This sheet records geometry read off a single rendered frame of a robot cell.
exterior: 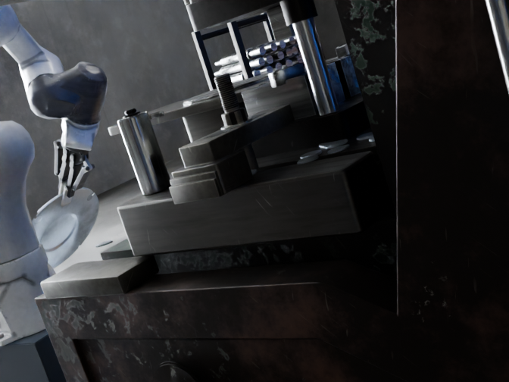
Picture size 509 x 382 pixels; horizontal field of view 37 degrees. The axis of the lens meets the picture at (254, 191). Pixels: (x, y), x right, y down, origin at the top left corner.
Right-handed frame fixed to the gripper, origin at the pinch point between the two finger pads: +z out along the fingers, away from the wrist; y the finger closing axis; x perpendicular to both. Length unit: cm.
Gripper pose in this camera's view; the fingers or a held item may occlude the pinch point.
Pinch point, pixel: (65, 192)
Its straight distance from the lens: 204.7
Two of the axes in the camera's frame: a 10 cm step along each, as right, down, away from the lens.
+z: -3.1, 7.4, 6.0
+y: -7.5, -5.8, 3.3
